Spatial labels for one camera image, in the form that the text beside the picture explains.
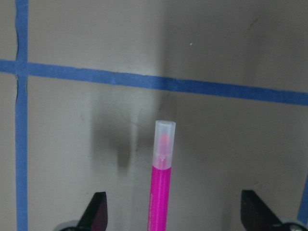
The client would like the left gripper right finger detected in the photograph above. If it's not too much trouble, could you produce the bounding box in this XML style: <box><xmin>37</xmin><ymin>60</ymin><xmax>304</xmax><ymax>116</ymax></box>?
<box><xmin>241</xmin><ymin>190</ymin><xmax>283</xmax><ymax>231</ymax></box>

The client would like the pink marker pen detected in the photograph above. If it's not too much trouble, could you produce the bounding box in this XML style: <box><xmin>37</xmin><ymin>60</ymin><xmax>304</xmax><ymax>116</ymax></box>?
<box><xmin>147</xmin><ymin>120</ymin><xmax>176</xmax><ymax>231</ymax></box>

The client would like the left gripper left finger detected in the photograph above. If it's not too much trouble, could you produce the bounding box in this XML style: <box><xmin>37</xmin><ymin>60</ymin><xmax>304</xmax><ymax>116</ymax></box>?
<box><xmin>77</xmin><ymin>192</ymin><xmax>107</xmax><ymax>231</ymax></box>

